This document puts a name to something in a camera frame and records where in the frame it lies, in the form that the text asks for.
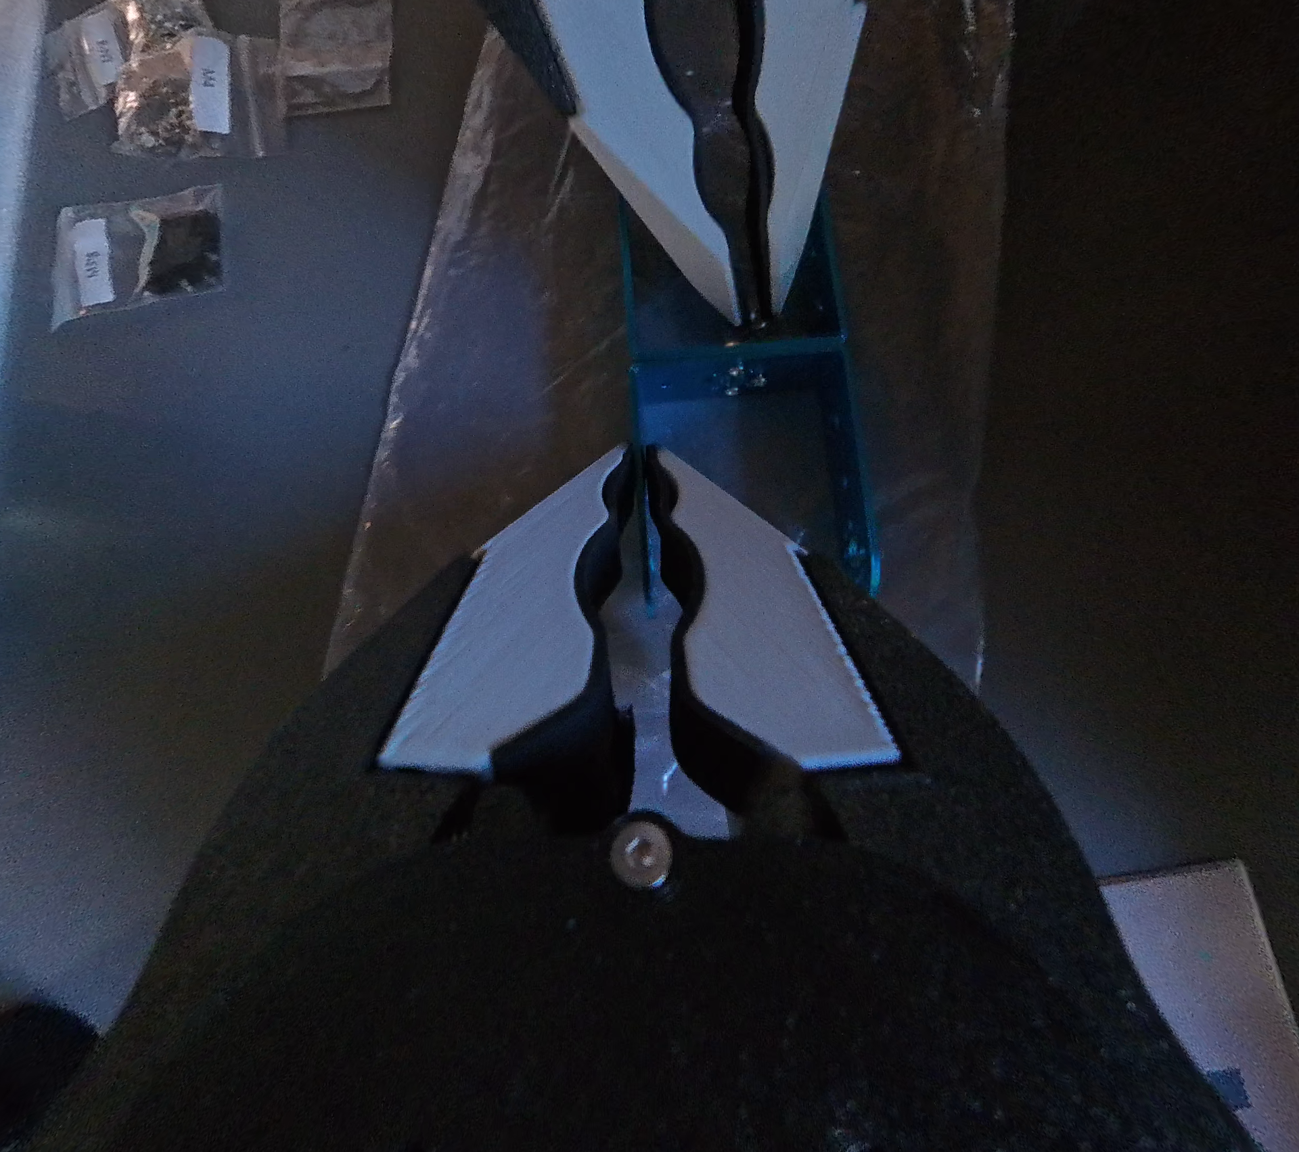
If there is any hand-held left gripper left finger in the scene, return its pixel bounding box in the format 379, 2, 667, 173
379, 445, 637, 787

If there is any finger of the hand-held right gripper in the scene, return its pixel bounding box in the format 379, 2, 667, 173
714, 0, 871, 317
475, 0, 762, 328

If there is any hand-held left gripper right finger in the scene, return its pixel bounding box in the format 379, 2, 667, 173
646, 445, 904, 774

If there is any blue metal bracket assembly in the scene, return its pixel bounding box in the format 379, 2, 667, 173
618, 187, 879, 608

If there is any grey desk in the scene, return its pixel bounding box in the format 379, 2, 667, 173
0, 0, 1299, 1152

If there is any large clear plastic bag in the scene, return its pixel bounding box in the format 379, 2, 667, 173
323, 0, 1019, 869

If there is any pile of small hardware bags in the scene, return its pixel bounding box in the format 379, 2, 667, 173
0, 0, 398, 334

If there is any white instruction booklet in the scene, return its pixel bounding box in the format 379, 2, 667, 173
1099, 857, 1287, 1152

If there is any white foam sheet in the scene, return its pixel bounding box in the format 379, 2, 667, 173
0, 0, 54, 385

